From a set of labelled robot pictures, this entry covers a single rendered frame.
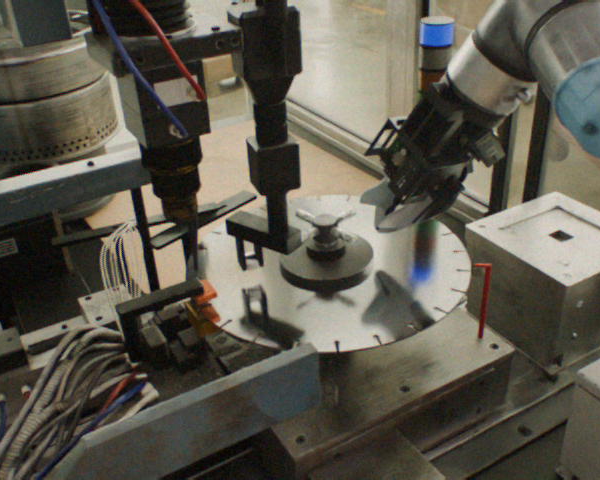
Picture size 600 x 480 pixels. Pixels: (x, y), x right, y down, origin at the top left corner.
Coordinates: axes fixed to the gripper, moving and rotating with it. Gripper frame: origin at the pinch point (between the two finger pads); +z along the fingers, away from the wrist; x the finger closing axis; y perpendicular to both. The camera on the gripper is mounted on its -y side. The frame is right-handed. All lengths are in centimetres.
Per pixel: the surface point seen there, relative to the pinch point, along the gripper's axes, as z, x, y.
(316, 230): 2.1, -2.3, 8.4
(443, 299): -1.7, 11.8, 2.2
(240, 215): 3.1, -6.9, 15.7
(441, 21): -12.7, -20.6, -18.2
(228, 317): 8.1, 2.0, 20.2
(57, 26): -6.9, -25.4, 30.7
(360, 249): 3.4, 0.8, 2.8
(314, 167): 41, -41, -41
